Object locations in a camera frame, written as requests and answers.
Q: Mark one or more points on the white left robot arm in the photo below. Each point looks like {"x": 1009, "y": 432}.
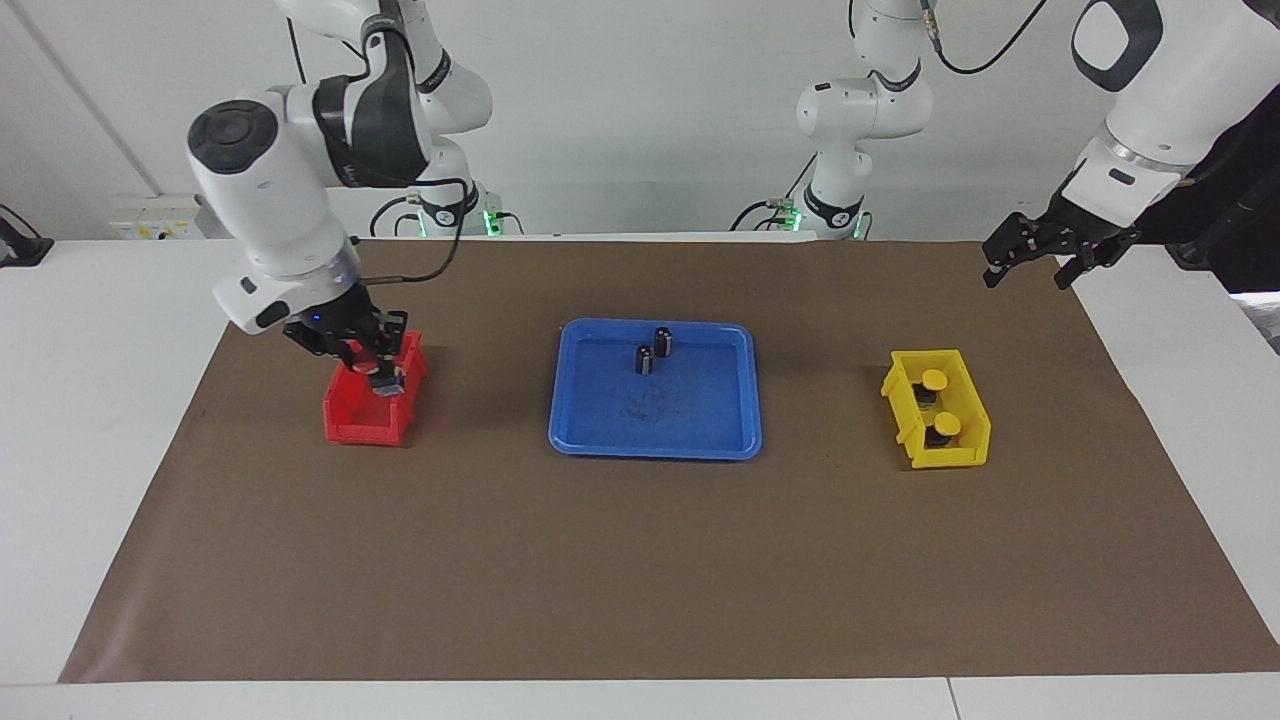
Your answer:
{"x": 860, "y": 110}

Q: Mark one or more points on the brown table mat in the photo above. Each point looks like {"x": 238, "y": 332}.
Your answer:
{"x": 600, "y": 560}

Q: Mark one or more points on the white socket box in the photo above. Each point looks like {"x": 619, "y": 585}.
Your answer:
{"x": 160, "y": 215}

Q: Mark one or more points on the yellow push button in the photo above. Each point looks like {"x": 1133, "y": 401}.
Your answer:
{"x": 933, "y": 379}
{"x": 944, "y": 425}

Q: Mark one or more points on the black background panel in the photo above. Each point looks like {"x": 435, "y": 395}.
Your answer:
{"x": 1255, "y": 200}

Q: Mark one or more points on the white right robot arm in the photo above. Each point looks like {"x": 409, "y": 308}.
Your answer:
{"x": 260, "y": 190}

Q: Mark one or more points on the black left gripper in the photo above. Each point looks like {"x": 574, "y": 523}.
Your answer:
{"x": 1092, "y": 230}

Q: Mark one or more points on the grey patterned object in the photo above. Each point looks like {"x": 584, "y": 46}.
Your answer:
{"x": 1262, "y": 320}

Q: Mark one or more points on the yellow plastic bin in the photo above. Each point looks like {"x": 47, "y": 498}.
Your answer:
{"x": 950, "y": 458}

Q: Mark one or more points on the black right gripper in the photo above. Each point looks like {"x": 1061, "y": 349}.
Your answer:
{"x": 335, "y": 325}

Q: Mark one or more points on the red plastic bin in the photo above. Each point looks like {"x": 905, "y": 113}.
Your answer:
{"x": 345, "y": 430}

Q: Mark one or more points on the black stand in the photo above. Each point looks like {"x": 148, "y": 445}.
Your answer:
{"x": 1215, "y": 235}

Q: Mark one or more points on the black cylinder component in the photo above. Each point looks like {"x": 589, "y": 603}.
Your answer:
{"x": 645, "y": 359}
{"x": 663, "y": 340}

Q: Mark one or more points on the blue plastic tray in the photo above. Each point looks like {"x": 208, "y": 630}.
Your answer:
{"x": 690, "y": 420}

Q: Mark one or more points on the black table clamp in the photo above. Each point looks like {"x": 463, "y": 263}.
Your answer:
{"x": 22, "y": 248}

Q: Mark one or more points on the red push button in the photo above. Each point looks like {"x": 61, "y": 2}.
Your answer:
{"x": 362, "y": 366}

